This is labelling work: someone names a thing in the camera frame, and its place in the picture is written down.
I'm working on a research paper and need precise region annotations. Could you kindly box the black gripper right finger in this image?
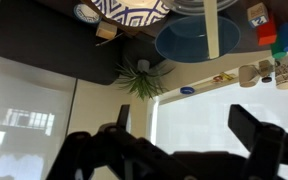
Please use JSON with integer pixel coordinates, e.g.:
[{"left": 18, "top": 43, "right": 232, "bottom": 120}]
[{"left": 228, "top": 103, "right": 288, "bottom": 180}]

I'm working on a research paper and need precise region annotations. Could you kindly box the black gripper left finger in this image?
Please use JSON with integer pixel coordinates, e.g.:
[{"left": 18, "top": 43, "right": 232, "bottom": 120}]
[{"left": 45, "top": 104, "right": 185, "bottom": 180}]

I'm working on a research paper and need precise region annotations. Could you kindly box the white vertical post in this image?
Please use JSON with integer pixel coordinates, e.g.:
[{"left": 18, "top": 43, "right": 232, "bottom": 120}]
[{"left": 203, "top": 0, "right": 221, "bottom": 60}]

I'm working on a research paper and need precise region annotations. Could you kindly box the small dark-lidded jar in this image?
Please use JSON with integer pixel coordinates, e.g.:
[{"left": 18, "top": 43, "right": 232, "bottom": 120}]
[{"left": 258, "top": 59, "right": 274, "bottom": 84}]

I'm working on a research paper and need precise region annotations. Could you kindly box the dark blue jar lid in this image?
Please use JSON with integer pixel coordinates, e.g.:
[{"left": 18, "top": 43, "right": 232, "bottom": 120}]
[{"left": 73, "top": 3, "right": 102, "bottom": 25}]

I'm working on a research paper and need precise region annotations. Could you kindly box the large translucent roller blind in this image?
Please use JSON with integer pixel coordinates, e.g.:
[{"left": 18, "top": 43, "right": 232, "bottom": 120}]
[{"left": 155, "top": 63, "right": 288, "bottom": 158}]

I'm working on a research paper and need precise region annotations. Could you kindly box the beige paper cup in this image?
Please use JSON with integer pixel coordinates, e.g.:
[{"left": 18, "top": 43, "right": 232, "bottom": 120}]
[{"left": 238, "top": 64, "right": 262, "bottom": 88}]

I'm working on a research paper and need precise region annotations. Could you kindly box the patterned cup with sticks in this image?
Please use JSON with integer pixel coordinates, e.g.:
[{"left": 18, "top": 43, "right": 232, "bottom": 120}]
[{"left": 273, "top": 56, "right": 288, "bottom": 97}]

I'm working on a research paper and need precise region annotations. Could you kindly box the yellow red snack packet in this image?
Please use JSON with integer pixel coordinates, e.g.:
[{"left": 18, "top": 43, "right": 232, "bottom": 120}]
[{"left": 211, "top": 72, "right": 235, "bottom": 84}]

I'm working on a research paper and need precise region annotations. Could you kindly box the green spiky potted plant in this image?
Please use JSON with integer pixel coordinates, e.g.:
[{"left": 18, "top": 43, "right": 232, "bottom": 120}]
[{"left": 115, "top": 59, "right": 175, "bottom": 101}]

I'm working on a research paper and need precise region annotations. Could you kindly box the narrow translucent roller blind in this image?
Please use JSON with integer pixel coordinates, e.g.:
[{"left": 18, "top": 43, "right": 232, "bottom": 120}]
[{"left": 0, "top": 68, "right": 77, "bottom": 180}]

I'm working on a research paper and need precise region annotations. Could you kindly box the small blue lid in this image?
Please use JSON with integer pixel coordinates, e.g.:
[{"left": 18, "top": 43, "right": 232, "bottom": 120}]
[{"left": 179, "top": 86, "right": 196, "bottom": 95}]

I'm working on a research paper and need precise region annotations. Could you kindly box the green cylinder block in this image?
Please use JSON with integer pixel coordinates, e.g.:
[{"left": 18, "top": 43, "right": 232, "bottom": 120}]
[{"left": 269, "top": 39, "right": 288, "bottom": 60}]

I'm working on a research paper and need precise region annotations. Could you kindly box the red block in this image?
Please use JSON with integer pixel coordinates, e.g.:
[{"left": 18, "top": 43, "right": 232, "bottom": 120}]
[{"left": 256, "top": 14, "right": 278, "bottom": 47}]

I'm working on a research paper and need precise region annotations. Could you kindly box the dark upholstered armchair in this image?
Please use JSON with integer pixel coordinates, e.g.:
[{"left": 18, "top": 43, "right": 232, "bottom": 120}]
[{"left": 0, "top": 0, "right": 125, "bottom": 86}]

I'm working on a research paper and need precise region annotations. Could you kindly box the small wooden block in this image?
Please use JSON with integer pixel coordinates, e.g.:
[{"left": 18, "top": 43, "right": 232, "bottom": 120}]
[{"left": 95, "top": 21, "right": 118, "bottom": 41}]

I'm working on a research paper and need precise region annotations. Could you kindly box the white block with blue print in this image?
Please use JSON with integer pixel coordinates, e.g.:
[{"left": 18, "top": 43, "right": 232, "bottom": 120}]
[{"left": 246, "top": 2, "right": 270, "bottom": 29}]

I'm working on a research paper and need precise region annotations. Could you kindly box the dark blue bowl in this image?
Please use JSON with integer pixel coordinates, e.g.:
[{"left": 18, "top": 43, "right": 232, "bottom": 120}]
[{"left": 154, "top": 14, "right": 242, "bottom": 64}]

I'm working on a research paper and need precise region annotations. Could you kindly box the blue white patterned bowl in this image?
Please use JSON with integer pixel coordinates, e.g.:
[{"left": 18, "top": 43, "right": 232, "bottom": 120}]
[{"left": 91, "top": 0, "right": 171, "bottom": 28}]

